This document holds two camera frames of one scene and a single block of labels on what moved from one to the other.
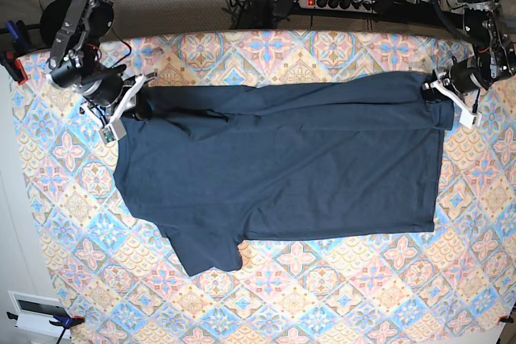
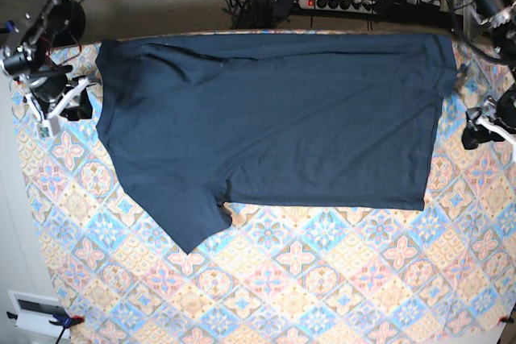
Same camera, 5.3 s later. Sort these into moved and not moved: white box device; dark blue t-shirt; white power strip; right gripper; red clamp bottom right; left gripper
Moved: right gripper; left gripper; dark blue t-shirt
Not moved: white power strip; white box device; red clamp bottom right
